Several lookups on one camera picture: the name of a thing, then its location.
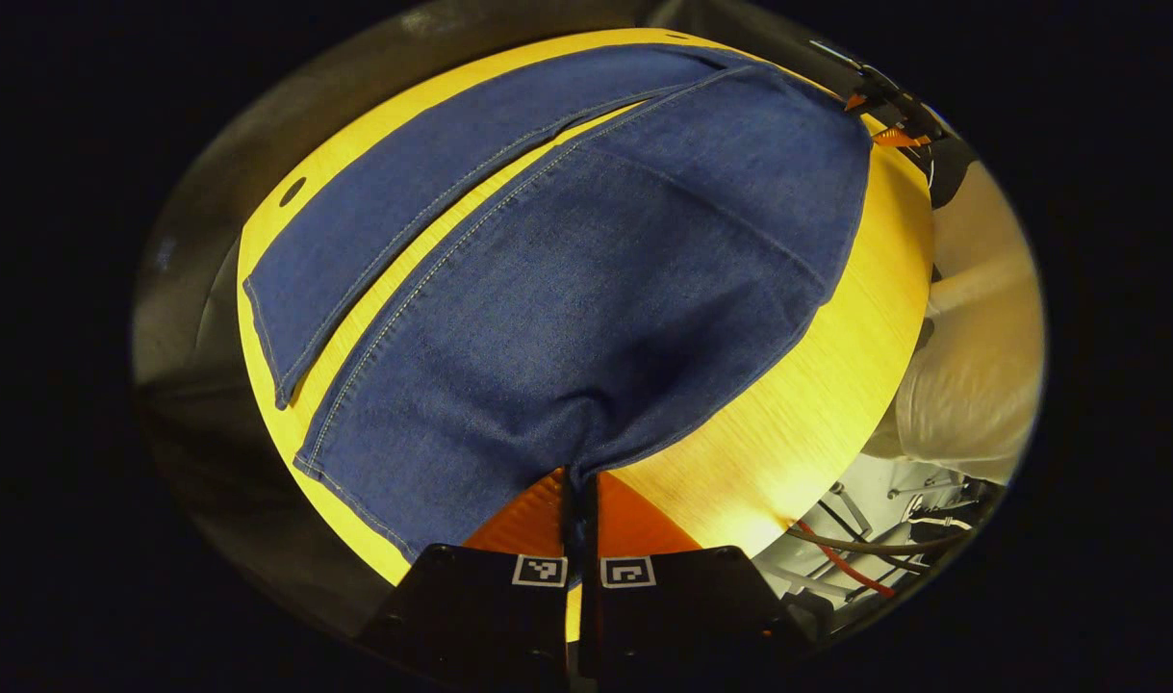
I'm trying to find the person's white clothing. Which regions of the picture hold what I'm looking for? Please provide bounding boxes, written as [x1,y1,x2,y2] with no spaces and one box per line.
[860,289,1046,487]

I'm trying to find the black cable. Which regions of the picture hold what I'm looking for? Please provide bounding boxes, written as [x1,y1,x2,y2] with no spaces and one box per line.
[786,525,982,559]

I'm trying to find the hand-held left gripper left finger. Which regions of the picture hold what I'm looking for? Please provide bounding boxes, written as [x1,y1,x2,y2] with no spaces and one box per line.
[360,468,583,693]

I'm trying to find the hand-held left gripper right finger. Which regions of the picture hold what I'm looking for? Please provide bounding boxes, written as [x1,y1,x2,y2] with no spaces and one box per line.
[581,471,810,693]

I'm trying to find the blue denim jeans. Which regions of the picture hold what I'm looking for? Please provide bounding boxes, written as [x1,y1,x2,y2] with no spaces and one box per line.
[242,43,876,564]

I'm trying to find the red cable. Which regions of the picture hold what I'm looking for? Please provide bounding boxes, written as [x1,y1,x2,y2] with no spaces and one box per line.
[796,520,897,598]

